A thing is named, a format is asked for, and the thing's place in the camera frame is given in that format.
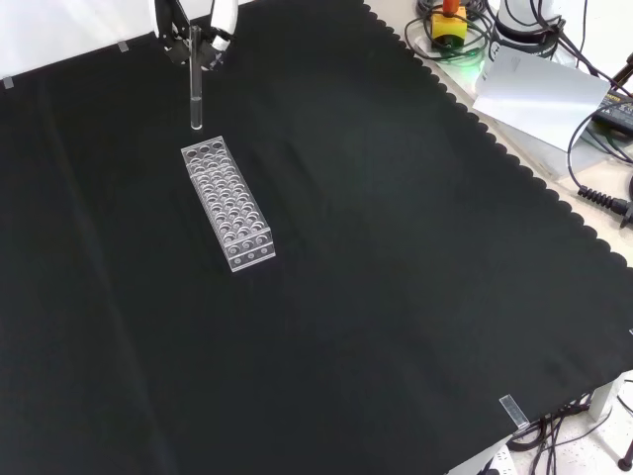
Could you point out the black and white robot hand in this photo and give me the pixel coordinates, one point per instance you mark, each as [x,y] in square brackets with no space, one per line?
[222,20]

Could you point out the clear glass test tube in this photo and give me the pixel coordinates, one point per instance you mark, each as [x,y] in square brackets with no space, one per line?
[197,99]

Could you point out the clear acrylic test tube rack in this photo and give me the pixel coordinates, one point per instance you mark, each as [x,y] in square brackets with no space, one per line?
[225,208]

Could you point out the grey tape piece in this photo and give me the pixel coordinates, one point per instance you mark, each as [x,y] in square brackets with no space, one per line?
[123,47]
[7,82]

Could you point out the yellow emergency stop button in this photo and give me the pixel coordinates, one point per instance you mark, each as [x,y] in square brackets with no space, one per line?
[449,27]

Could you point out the black bench cloth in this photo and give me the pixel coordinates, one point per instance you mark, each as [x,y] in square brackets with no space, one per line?
[371,257]

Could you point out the pale white board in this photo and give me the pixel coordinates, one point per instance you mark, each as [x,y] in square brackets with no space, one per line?
[539,99]

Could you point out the black tripod leg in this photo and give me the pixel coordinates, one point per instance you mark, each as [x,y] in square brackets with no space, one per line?
[622,74]

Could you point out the black power adapter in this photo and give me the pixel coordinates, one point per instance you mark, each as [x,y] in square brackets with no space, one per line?
[615,114]

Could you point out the clear tape strip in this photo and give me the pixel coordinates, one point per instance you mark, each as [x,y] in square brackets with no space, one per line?
[514,411]

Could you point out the white power strip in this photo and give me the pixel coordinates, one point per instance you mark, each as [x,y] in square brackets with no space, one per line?
[497,460]

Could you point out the white table leg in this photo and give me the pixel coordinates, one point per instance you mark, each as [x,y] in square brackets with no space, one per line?
[601,402]

